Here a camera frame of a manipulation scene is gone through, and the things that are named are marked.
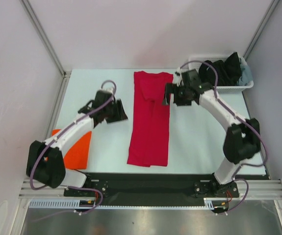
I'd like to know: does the black garment in basket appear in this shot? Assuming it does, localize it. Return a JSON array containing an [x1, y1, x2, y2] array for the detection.
[[198, 52, 242, 86]]

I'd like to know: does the aluminium right corner post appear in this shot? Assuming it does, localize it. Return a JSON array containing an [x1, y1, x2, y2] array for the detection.
[[243, 0, 281, 60]]

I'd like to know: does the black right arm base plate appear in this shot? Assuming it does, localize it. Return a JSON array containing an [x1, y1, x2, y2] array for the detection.
[[193, 180, 239, 198]]

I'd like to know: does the aluminium corner post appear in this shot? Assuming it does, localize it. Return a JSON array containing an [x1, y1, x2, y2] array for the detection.
[[243, 0, 281, 60], [20, 0, 66, 78]]

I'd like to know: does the light blue garment in basket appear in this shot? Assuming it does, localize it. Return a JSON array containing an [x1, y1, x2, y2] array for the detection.
[[237, 58, 253, 86]]

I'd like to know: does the aluminium left corner post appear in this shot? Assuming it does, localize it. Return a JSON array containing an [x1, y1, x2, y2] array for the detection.
[[20, 0, 66, 78]]

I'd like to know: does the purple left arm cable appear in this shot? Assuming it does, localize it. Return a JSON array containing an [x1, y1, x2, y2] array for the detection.
[[29, 80, 118, 216]]

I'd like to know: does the white slotted cable duct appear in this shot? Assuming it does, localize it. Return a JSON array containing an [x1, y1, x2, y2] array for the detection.
[[29, 198, 228, 210]]

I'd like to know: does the white perforated plastic basket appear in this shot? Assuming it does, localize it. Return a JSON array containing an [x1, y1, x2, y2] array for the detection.
[[188, 54, 254, 94]]

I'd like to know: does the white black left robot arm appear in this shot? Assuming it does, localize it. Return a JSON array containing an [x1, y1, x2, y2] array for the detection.
[[26, 90, 128, 196]]

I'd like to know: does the red t shirt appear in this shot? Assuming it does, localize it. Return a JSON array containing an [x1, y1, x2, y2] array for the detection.
[[127, 71, 173, 167]]

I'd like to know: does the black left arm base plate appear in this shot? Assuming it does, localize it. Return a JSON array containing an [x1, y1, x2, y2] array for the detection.
[[63, 180, 109, 197]]

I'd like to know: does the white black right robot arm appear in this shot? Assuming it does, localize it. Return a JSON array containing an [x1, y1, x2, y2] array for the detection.
[[162, 70, 261, 196]]

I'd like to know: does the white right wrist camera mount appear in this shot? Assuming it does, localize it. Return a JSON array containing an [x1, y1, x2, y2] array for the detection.
[[173, 68, 182, 86]]

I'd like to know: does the aluminium front frame rail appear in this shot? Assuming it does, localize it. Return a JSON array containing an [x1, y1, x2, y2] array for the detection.
[[18, 179, 282, 200]]

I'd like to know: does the folded orange t shirt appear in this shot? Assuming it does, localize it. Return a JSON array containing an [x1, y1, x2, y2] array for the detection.
[[64, 131, 92, 170]]

